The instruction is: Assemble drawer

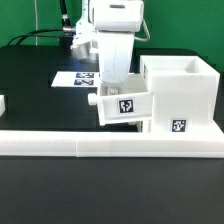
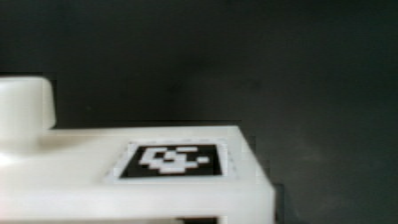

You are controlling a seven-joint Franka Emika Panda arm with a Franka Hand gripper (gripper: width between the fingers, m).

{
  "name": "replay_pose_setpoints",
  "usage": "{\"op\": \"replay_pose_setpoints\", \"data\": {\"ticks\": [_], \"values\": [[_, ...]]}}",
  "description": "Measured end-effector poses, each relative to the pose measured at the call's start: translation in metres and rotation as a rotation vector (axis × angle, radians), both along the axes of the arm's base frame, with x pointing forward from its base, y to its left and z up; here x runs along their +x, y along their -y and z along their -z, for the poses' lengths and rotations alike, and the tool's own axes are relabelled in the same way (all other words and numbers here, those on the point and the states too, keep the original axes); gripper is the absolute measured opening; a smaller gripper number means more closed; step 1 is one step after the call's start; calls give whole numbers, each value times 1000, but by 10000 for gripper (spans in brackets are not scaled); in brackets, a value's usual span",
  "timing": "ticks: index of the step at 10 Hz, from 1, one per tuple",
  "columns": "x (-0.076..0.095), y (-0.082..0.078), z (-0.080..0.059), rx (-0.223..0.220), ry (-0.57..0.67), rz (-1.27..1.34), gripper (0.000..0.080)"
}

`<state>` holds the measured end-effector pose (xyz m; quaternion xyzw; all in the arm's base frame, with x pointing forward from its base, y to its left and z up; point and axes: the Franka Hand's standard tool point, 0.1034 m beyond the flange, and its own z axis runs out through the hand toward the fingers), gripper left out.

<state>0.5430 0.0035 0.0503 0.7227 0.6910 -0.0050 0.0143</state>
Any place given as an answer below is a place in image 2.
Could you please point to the white drawer tray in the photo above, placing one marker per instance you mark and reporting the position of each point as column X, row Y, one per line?
column 166, row 175

